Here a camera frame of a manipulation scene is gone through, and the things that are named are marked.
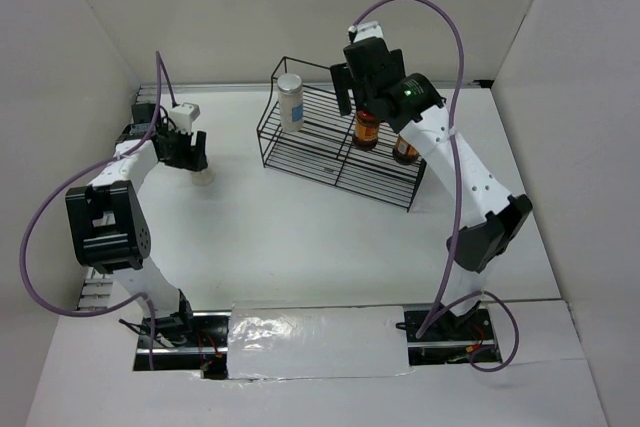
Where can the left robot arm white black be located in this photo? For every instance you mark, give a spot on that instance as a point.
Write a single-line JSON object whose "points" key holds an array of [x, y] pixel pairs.
{"points": [[108, 228]]}

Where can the clear jar black lid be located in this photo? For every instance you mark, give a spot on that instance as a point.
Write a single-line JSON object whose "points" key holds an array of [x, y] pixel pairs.
{"points": [[203, 178]]}

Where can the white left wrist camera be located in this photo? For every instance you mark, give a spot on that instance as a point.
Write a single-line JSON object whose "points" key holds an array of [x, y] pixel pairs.
{"points": [[183, 117]]}

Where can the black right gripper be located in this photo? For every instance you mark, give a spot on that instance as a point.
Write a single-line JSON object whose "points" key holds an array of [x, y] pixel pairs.
{"points": [[340, 80]]}

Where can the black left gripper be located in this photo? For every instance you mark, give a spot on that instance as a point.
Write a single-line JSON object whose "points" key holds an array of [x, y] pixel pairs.
{"points": [[190, 160]]}

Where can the clear jar white beads silver lid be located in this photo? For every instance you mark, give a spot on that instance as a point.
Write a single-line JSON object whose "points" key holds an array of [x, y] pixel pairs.
{"points": [[291, 102]]}

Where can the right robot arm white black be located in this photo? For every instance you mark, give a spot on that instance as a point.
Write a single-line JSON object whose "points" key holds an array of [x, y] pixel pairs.
{"points": [[487, 216]]}

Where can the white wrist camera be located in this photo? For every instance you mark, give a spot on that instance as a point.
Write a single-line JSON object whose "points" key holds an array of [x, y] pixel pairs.
{"points": [[364, 31], [183, 117]]}

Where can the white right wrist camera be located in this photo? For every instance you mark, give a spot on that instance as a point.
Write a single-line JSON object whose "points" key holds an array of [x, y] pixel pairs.
{"points": [[364, 31]]}

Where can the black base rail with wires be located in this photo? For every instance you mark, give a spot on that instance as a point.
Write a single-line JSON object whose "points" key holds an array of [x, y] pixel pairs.
{"points": [[318, 344]]}

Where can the red lid sauce jar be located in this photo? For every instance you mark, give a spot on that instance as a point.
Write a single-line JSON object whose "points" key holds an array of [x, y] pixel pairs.
{"points": [[366, 131], [403, 152]]}

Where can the black wire rack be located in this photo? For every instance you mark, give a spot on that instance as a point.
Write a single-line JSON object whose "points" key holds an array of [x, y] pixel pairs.
{"points": [[322, 150]]}

